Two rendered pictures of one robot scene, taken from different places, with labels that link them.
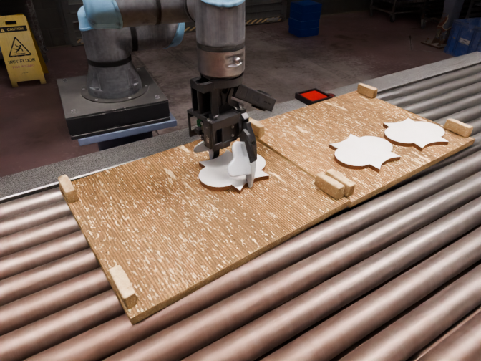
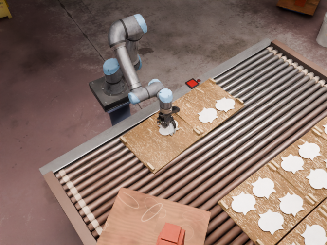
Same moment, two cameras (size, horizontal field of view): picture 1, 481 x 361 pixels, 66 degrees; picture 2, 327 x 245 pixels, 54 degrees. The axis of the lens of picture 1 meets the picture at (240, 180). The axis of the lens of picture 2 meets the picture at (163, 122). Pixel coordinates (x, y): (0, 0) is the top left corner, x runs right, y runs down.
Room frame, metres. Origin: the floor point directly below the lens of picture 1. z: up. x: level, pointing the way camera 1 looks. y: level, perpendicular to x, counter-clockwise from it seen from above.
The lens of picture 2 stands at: (-0.67, 0.16, 2.64)
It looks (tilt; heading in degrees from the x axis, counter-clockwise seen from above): 52 degrees down; 355
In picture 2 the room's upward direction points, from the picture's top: 2 degrees counter-clockwise
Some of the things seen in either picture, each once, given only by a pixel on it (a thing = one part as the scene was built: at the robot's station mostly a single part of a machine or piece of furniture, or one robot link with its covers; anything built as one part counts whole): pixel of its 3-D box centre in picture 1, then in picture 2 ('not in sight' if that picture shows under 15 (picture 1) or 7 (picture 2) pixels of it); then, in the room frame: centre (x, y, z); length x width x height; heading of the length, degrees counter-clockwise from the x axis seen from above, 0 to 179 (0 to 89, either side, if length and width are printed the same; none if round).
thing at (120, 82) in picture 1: (112, 71); (114, 81); (1.04, 0.36, 0.99); 0.15 x 0.15 x 0.10
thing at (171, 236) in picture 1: (200, 196); (160, 137); (0.54, 0.07, 0.93); 0.41 x 0.35 x 0.02; 126
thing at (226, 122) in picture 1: (219, 108); (165, 116); (0.59, 0.04, 1.08); 0.09 x 0.08 x 0.12; 131
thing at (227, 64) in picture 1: (222, 60); (166, 108); (0.59, 0.03, 1.16); 0.08 x 0.08 x 0.05
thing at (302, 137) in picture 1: (354, 135); (206, 106); (0.78, -0.27, 0.93); 0.41 x 0.35 x 0.02; 124
